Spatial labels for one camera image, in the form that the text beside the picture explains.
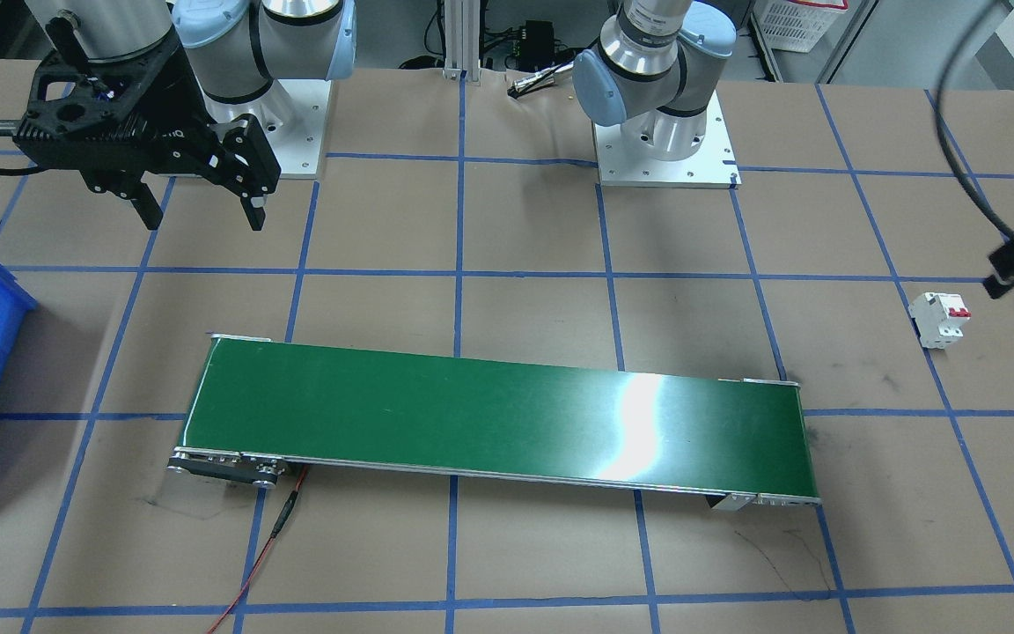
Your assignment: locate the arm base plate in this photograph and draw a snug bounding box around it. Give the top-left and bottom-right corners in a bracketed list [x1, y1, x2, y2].
[594, 92, 743, 189]
[202, 79, 334, 181]

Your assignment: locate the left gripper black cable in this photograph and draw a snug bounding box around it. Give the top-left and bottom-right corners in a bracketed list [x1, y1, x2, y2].
[934, 0, 1014, 243]

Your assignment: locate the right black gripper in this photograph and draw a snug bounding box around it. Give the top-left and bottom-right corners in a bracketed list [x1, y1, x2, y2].
[12, 40, 281, 232]

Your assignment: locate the aluminium frame post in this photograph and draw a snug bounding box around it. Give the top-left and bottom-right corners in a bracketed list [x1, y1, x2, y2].
[443, 0, 483, 85]

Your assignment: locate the silver cable connector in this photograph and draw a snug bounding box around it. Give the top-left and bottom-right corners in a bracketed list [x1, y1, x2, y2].
[507, 62, 574, 100]

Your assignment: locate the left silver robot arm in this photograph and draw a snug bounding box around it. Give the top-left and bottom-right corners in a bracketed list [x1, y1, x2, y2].
[570, 1, 1014, 299]

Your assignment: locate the red conveyor power wire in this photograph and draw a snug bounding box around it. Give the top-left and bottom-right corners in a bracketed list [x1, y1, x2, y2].
[206, 465, 312, 634]

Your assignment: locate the black power box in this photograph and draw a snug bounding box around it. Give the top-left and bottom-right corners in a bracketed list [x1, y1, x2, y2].
[506, 19, 559, 71]

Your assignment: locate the white circuit breaker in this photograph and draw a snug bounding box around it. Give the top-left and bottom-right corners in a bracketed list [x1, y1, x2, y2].
[907, 292, 973, 350]

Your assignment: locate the green conveyor belt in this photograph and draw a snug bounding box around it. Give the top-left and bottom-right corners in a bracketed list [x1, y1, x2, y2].
[168, 335, 821, 510]

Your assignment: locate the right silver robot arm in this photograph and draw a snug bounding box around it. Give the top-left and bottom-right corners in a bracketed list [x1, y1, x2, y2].
[9, 1, 356, 232]

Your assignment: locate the white plastic basket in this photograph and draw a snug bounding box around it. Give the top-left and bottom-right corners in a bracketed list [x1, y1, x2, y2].
[757, 1, 849, 54]

